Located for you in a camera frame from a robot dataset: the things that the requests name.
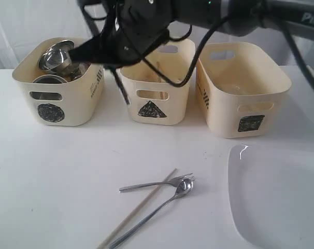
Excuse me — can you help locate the stainless steel bowl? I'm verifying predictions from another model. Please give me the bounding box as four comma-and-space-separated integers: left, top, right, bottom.
37, 39, 79, 77

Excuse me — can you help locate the black cable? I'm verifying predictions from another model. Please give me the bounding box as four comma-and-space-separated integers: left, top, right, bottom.
79, 0, 314, 105

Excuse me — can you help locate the white square plate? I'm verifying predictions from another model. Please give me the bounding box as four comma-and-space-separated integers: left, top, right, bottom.
227, 145, 314, 248

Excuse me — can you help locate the steel fork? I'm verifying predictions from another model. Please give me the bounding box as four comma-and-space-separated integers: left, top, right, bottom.
119, 173, 194, 193

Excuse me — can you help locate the cream bin with triangle mark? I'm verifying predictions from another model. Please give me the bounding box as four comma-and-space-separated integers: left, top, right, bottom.
119, 39, 195, 125

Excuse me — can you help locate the wooden chopstick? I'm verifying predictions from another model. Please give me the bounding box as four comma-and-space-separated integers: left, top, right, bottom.
156, 61, 164, 100
96, 168, 178, 249

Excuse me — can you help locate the cream bin with circle mark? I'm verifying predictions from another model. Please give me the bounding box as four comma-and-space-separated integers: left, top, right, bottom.
12, 37, 104, 126

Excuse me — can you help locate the cream bin with square mark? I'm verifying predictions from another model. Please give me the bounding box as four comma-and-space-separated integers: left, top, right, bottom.
195, 42, 292, 139

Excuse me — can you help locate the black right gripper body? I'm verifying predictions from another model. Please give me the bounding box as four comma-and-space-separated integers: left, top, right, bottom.
102, 1, 173, 67

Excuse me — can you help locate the stainless steel mug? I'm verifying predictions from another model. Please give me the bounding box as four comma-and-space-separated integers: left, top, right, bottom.
30, 74, 67, 101

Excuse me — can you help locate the steel spoon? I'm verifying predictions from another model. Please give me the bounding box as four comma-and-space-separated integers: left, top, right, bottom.
107, 179, 194, 249

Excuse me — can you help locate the white backdrop curtain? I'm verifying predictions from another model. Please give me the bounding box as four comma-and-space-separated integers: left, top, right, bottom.
0, 0, 314, 81

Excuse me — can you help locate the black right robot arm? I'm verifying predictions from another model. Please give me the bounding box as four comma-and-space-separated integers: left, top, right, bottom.
69, 1, 314, 68

